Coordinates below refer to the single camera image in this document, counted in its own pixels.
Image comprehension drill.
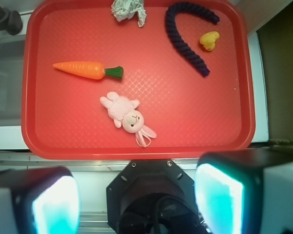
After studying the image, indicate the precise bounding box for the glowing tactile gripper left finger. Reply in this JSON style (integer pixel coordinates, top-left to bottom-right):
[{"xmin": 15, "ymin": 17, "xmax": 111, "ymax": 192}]
[{"xmin": 0, "ymin": 166, "xmax": 81, "ymax": 234}]

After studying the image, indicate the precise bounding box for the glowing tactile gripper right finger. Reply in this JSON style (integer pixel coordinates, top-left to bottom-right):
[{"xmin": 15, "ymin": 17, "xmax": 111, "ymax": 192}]
[{"xmin": 194, "ymin": 147, "xmax": 293, "ymax": 234}]

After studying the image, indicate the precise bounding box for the yellow rubber duck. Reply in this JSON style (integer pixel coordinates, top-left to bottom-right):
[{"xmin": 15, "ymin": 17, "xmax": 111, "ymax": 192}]
[{"xmin": 199, "ymin": 31, "xmax": 220, "ymax": 51}]

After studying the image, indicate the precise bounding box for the red plastic tray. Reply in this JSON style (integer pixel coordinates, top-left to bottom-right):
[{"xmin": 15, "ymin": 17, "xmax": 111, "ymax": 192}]
[{"xmin": 21, "ymin": 0, "xmax": 255, "ymax": 160}]

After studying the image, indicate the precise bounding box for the pink plush bunny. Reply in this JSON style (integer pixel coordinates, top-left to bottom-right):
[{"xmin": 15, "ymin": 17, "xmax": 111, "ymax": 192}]
[{"xmin": 99, "ymin": 91, "xmax": 157, "ymax": 148}]

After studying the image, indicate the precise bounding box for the orange toy carrot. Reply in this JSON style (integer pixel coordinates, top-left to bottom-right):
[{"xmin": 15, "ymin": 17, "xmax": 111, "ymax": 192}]
[{"xmin": 52, "ymin": 61, "xmax": 124, "ymax": 80}]

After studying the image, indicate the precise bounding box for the dark metal clamp knob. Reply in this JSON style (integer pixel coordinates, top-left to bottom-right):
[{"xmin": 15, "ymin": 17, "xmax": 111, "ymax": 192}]
[{"xmin": 0, "ymin": 6, "xmax": 23, "ymax": 36}]

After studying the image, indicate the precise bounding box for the crumpled white paper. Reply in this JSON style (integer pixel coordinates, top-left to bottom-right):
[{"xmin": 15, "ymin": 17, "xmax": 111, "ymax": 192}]
[{"xmin": 111, "ymin": 0, "xmax": 147, "ymax": 27}]

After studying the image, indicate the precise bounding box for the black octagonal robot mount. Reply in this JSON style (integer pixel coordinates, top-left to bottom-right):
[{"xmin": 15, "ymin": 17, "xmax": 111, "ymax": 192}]
[{"xmin": 106, "ymin": 160, "xmax": 207, "ymax": 234}]

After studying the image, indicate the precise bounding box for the dark purple rope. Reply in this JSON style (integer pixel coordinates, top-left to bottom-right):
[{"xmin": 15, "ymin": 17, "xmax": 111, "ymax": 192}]
[{"xmin": 164, "ymin": 2, "xmax": 220, "ymax": 78}]

